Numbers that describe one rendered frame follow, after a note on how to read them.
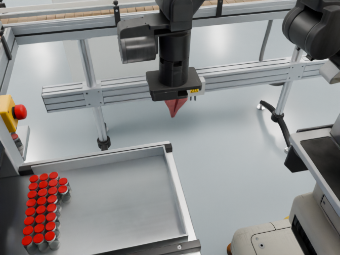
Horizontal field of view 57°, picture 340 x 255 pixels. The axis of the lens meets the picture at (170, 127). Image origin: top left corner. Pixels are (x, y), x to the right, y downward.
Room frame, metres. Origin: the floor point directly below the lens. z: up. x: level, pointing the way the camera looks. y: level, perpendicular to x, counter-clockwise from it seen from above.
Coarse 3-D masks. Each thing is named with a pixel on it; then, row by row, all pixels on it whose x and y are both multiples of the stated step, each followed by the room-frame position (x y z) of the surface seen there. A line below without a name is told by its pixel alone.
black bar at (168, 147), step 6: (162, 144) 0.59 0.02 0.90; (168, 144) 0.59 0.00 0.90; (126, 150) 0.56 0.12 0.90; (168, 150) 0.57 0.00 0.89; (84, 156) 0.54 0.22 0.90; (90, 156) 0.54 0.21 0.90; (48, 162) 0.52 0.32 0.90; (24, 168) 0.50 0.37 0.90; (30, 168) 0.50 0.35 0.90; (24, 174) 0.50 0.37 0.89; (30, 174) 0.50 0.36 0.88
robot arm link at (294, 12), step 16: (304, 0) 0.60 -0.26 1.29; (320, 0) 0.56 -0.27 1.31; (336, 0) 0.56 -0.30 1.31; (288, 16) 0.62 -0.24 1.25; (336, 16) 0.54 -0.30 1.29; (288, 32) 0.59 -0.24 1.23; (320, 32) 0.53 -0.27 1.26; (336, 32) 0.54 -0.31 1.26; (320, 48) 0.53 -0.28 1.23; (336, 48) 0.54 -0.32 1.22
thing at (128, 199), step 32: (96, 160) 0.53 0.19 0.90; (128, 160) 0.54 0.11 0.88; (160, 160) 0.54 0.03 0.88; (96, 192) 0.44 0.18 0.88; (128, 192) 0.44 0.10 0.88; (160, 192) 0.44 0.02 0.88; (64, 224) 0.36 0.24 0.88; (96, 224) 0.36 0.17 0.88; (128, 224) 0.36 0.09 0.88; (160, 224) 0.36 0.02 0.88
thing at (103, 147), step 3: (105, 123) 1.54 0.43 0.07; (105, 126) 1.49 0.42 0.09; (108, 129) 1.55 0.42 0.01; (108, 138) 1.33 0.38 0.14; (99, 141) 1.31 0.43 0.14; (105, 141) 1.31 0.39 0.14; (108, 141) 1.31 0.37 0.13; (99, 144) 1.29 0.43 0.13; (102, 144) 1.29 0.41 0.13; (105, 144) 1.29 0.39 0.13; (108, 144) 1.30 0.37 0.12; (99, 147) 1.30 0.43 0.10; (102, 147) 1.27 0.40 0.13; (105, 147) 1.27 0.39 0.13; (108, 147) 1.30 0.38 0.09; (102, 150) 1.25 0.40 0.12
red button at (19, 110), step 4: (20, 104) 0.62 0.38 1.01; (16, 108) 0.60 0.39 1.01; (20, 108) 0.61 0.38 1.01; (24, 108) 0.61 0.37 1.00; (16, 112) 0.60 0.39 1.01; (20, 112) 0.60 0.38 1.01; (24, 112) 0.60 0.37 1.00; (16, 116) 0.59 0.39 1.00; (20, 116) 0.59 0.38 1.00; (24, 116) 0.60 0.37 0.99
